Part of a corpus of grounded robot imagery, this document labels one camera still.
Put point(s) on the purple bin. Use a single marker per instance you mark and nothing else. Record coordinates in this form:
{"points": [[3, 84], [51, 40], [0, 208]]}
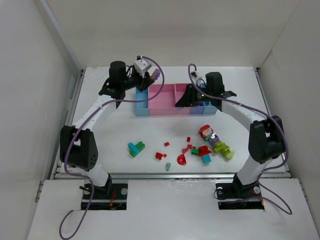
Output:
{"points": [[197, 110]]}

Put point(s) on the red brick cluster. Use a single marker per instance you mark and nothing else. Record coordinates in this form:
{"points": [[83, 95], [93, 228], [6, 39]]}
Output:
{"points": [[159, 155]]}

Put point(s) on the large pink bin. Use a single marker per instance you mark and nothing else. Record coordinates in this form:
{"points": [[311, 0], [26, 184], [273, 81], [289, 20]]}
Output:
{"points": [[164, 103]]}

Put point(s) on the green slope piece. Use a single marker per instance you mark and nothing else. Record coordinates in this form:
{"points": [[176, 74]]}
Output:
{"points": [[167, 166]]}

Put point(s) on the small green number brick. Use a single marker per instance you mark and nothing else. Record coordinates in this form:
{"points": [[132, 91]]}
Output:
{"points": [[195, 151]]}

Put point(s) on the red slope piece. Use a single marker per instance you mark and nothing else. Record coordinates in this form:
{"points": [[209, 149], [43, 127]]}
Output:
{"points": [[184, 150]]}

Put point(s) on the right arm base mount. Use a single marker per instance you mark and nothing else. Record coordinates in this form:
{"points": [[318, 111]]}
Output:
{"points": [[232, 197]]}

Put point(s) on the light blue bin right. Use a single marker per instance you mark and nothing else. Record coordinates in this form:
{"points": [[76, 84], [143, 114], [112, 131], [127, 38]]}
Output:
{"points": [[208, 110]]}

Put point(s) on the teal square brick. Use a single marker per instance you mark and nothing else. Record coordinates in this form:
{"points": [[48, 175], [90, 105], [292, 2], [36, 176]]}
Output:
{"points": [[206, 159]]}

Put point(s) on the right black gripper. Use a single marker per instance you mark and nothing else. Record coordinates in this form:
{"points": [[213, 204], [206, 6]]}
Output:
{"points": [[194, 95]]}

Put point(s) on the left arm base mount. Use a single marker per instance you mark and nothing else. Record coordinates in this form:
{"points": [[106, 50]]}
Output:
{"points": [[112, 197]]}

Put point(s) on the purple flower duplo brick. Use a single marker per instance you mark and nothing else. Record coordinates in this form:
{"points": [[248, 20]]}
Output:
{"points": [[213, 139]]}

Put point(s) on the red flower duplo brick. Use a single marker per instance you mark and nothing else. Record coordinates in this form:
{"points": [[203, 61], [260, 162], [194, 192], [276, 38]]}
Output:
{"points": [[206, 131]]}

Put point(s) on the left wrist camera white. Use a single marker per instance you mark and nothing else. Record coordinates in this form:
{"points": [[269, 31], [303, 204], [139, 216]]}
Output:
{"points": [[142, 66]]}

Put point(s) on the red duplo roof brick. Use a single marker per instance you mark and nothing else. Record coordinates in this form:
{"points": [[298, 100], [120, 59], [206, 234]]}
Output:
{"points": [[203, 150]]}

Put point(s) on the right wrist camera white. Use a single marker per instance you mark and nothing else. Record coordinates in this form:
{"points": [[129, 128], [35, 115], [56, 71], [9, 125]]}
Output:
{"points": [[196, 77]]}

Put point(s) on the lime green duplo stack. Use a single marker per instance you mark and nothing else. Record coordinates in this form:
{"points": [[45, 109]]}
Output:
{"points": [[224, 150]]}

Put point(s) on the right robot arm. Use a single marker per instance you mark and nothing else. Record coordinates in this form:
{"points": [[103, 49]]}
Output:
{"points": [[266, 135]]}

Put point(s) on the aluminium rail front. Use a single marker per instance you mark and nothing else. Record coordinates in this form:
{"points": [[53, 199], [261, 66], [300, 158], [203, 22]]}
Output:
{"points": [[141, 176]]}

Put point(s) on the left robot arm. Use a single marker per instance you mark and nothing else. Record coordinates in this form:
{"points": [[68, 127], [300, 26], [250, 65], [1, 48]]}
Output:
{"points": [[78, 147]]}

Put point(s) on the red arch brick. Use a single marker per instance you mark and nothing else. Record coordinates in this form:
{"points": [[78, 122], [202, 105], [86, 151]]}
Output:
{"points": [[181, 160]]}

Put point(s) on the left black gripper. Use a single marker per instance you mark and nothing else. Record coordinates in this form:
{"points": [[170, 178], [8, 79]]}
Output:
{"points": [[143, 82]]}

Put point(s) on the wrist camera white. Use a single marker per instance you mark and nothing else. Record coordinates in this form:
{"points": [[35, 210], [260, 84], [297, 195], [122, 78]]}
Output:
{"points": [[142, 66], [196, 77]]}

